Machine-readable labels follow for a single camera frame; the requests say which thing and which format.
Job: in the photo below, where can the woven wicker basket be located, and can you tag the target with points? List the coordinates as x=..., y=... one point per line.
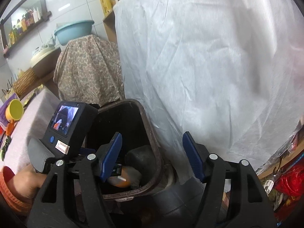
x=24, y=82

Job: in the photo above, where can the floral patterned cloth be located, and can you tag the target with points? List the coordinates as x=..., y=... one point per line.
x=89, y=70

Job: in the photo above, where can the dark brown trash bin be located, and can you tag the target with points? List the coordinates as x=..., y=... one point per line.
x=140, y=148

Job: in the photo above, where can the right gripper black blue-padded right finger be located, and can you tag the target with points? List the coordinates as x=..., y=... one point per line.
x=249, y=205

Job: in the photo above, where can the purple snack bag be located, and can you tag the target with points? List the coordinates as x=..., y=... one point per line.
x=3, y=108

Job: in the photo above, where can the white fabric cover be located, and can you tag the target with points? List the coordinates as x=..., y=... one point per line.
x=230, y=72

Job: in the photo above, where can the orange peel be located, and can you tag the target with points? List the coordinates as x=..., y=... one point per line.
x=121, y=181

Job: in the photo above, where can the yellow plastic cup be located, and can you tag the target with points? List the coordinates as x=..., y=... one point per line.
x=14, y=110

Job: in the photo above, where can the brown white rice cooker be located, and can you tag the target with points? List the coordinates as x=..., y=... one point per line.
x=44, y=62

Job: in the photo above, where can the left hand orange sleeve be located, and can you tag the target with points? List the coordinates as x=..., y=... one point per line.
x=25, y=184

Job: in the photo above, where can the red orange mesh wrapper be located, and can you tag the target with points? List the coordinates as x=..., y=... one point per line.
x=10, y=128

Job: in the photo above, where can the light blue plastic basin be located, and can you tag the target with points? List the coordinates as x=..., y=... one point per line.
x=74, y=30

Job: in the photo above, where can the red plastic bag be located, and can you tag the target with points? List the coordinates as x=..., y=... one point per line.
x=291, y=183

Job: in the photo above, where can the wooden framed mirror shelf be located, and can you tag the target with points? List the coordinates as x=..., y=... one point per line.
x=21, y=21

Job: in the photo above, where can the green vegetable scrap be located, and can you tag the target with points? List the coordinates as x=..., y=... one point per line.
x=5, y=147

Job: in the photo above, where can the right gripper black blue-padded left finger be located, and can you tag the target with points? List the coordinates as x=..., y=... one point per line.
x=55, y=204

